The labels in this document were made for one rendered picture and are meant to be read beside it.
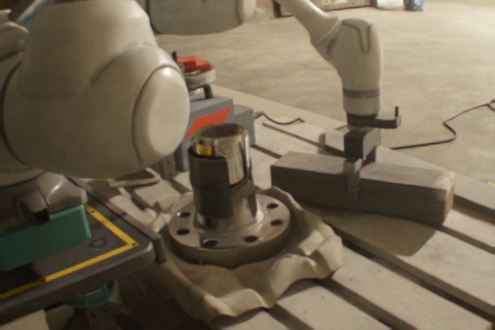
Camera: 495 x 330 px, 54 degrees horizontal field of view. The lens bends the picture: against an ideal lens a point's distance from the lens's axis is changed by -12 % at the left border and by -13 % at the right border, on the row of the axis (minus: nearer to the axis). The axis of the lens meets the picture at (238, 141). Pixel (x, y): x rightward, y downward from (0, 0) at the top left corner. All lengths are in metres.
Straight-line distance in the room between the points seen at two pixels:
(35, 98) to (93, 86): 0.09
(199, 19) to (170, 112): 0.28
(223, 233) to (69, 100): 0.61
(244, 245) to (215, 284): 0.11
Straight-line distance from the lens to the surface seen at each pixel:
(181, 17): 0.86
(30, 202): 0.75
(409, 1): 6.21
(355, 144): 1.20
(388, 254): 1.12
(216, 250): 1.07
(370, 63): 1.16
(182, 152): 1.55
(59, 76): 0.59
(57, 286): 0.81
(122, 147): 0.57
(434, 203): 1.21
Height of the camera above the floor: 0.74
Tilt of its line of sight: 20 degrees down
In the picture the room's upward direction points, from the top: 5 degrees counter-clockwise
